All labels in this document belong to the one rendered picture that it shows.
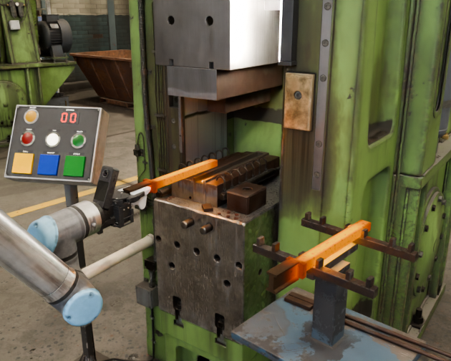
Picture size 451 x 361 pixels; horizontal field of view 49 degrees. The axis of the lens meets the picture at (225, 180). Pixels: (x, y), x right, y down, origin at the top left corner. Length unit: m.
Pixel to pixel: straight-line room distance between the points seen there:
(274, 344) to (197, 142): 0.91
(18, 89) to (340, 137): 5.28
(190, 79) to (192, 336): 0.92
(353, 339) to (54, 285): 0.74
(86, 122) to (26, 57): 4.67
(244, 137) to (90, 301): 1.15
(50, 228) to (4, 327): 1.68
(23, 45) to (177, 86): 4.99
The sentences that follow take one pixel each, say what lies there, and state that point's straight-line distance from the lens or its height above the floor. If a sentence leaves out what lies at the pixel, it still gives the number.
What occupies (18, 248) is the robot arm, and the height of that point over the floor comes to 1.08.
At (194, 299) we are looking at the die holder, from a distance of 1.79.
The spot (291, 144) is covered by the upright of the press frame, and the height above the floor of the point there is 1.13.
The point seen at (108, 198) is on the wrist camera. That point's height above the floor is 1.06.
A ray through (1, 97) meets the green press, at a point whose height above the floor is 0.59.
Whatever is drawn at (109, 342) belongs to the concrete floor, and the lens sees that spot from 2.60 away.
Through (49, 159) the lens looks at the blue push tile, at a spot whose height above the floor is 1.03.
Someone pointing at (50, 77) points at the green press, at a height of 0.73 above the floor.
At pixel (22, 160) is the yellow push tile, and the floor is 1.02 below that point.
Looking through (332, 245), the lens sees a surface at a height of 1.02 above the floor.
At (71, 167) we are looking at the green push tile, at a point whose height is 1.01.
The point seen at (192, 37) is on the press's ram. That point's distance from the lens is 1.58.
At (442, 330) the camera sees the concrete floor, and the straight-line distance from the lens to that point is 2.84.
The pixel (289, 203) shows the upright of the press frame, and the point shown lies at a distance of 1.65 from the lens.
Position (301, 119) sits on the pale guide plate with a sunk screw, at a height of 1.22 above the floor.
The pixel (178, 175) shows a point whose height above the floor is 1.05.
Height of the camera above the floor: 1.53
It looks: 19 degrees down
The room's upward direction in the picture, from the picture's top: straight up
